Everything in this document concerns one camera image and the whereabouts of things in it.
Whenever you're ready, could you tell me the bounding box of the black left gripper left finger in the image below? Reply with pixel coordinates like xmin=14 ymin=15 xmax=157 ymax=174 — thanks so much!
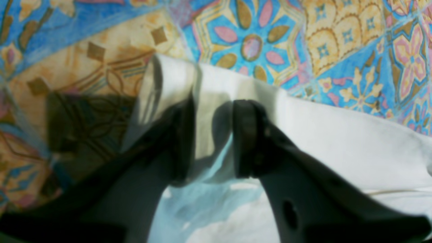
xmin=1 ymin=98 xmax=195 ymax=243

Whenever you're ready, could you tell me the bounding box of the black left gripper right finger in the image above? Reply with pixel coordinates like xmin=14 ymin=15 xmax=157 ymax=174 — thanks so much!
xmin=232 ymin=100 xmax=431 ymax=243

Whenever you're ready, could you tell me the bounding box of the white printed T-shirt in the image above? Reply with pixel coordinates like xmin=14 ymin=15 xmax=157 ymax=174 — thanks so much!
xmin=120 ymin=53 xmax=432 ymax=243

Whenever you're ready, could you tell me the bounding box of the patterned tile tablecloth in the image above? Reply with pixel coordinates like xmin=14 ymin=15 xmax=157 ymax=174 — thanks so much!
xmin=1 ymin=0 xmax=431 ymax=214

